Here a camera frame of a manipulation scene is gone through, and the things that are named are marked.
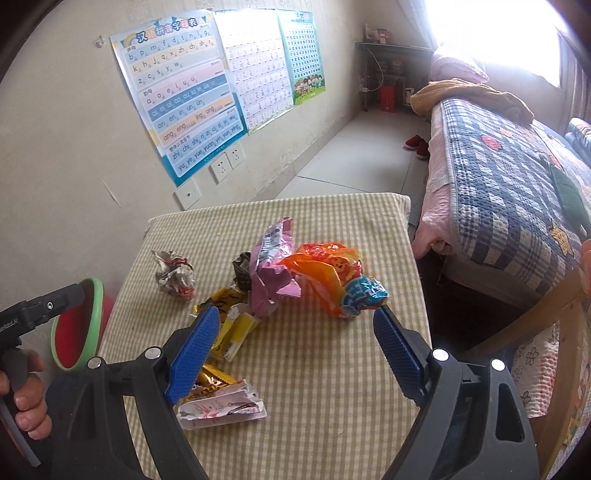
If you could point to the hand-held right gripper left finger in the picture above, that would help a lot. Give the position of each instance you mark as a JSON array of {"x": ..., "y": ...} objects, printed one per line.
[{"x": 194, "y": 355}]

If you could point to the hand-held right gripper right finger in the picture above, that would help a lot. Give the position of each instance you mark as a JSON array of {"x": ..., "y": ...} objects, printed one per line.
[{"x": 399, "y": 355}]

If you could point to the gold candy wrapper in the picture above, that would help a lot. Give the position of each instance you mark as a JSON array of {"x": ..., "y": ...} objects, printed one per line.
[{"x": 214, "y": 378}]

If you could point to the green rimmed red trash bin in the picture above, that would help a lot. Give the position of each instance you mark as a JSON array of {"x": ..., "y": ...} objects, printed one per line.
[{"x": 74, "y": 337}]

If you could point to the yellow white sachet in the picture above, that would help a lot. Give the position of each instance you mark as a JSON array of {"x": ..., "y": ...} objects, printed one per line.
[{"x": 238, "y": 332}]

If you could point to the white pink carton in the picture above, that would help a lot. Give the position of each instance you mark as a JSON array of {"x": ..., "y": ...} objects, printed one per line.
[{"x": 221, "y": 410}]

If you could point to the yellow black wrapper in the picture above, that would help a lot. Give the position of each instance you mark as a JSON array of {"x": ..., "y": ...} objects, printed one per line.
[{"x": 224, "y": 297}]

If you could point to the foil wrapper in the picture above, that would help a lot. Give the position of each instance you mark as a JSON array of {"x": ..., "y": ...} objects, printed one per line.
[{"x": 175, "y": 277}]

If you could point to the dark small wrapper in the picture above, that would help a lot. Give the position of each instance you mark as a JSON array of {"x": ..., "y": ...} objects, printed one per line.
[{"x": 241, "y": 272}]

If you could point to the orange blue snack bag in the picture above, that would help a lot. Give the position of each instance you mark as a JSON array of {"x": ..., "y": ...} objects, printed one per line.
[{"x": 328, "y": 272}]

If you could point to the pale pink plastic wrapper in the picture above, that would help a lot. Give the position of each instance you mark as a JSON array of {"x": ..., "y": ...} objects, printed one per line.
[{"x": 272, "y": 272}]

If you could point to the person's left hand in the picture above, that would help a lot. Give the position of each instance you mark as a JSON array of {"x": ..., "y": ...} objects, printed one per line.
[{"x": 27, "y": 415}]

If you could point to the checked green white tablecloth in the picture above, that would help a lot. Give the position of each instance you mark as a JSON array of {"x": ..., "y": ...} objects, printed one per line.
[{"x": 323, "y": 392}]

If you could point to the floral chair cushion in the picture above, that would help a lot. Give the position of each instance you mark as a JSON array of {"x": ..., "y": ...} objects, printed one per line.
[{"x": 540, "y": 364}]

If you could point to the pink bed sheet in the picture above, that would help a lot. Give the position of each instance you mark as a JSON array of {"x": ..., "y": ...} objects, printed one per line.
[{"x": 434, "y": 194}]

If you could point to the bed with checkered quilt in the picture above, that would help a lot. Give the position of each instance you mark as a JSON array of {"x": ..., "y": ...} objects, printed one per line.
[{"x": 498, "y": 184}]

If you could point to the red shoe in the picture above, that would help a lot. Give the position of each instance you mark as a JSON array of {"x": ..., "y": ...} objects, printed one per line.
[
  {"x": 414, "y": 142},
  {"x": 422, "y": 150}
]

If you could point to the green cloth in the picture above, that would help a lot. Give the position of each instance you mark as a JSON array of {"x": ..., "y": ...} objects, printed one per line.
[{"x": 568, "y": 194}]

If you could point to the red bag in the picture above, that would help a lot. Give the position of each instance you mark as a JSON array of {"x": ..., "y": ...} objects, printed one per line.
[{"x": 388, "y": 98}]

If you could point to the yellow blanket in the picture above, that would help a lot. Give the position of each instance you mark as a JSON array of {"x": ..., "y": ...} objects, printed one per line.
[{"x": 461, "y": 94}]

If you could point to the blue folded clothing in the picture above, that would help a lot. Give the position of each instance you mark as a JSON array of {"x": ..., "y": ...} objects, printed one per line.
[{"x": 579, "y": 138}]

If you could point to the pink folded blanket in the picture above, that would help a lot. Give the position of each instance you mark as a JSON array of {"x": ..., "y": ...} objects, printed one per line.
[{"x": 457, "y": 67}]

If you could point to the metal storage shelf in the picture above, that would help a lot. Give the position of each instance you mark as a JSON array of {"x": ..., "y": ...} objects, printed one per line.
[{"x": 369, "y": 46}]

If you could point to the pink curtain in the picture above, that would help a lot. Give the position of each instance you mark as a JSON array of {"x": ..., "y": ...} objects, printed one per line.
[{"x": 415, "y": 23}]

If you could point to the bright window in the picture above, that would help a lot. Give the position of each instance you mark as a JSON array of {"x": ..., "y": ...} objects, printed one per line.
[{"x": 498, "y": 37}]

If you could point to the white round port wall plate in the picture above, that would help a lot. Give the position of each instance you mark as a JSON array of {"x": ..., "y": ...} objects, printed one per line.
[{"x": 188, "y": 194}]

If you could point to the white wall socket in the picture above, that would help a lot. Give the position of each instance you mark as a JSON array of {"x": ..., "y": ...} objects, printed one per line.
[
  {"x": 235, "y": 158},
  {"x": 220, "y": 170}
]

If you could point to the blue letter wall poster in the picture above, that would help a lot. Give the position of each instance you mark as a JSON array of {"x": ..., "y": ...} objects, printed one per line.
[{"x": 184, "y": 106}]

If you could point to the small wall hook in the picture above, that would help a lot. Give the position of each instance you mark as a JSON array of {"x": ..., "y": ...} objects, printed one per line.
[{"x": 99, "y": 41}]

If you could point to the white chart wall poster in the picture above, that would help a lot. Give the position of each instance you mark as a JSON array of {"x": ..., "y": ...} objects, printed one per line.
[{"x": 254, "y": 69}]

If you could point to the green chart wall poster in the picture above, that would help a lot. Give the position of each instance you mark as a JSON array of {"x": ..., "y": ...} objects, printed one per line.
[{"x": 302, "y": 50}]

